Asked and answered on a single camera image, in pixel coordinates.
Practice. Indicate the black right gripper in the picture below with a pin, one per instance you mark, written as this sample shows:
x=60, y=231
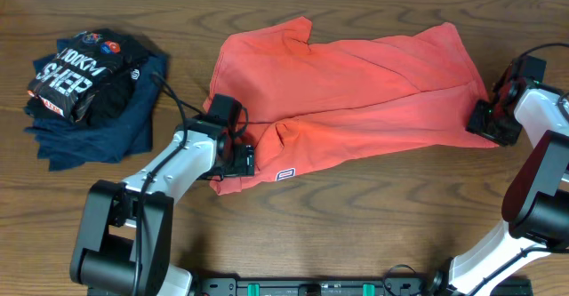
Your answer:
x=476, y=125

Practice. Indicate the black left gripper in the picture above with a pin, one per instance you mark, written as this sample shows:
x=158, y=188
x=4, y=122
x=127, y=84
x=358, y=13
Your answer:
x=245, y=164

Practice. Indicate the orange red t-shirt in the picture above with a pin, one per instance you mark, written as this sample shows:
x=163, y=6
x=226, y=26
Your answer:
x=309, y=107

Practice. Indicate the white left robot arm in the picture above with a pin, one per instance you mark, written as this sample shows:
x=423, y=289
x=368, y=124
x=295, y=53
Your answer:
x=123, y=244

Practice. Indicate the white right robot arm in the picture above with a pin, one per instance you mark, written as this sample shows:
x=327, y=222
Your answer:
x=534, y=209

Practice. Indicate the folded navy blue shirt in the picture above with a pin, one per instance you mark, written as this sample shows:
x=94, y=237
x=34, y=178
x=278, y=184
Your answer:
x=66, y=145

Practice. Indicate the folded black printed shirt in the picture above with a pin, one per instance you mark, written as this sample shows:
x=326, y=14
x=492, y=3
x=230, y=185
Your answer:
x=89, y=80

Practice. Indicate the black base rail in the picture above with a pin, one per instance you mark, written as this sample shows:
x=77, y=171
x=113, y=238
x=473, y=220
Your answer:
x=311, y=287

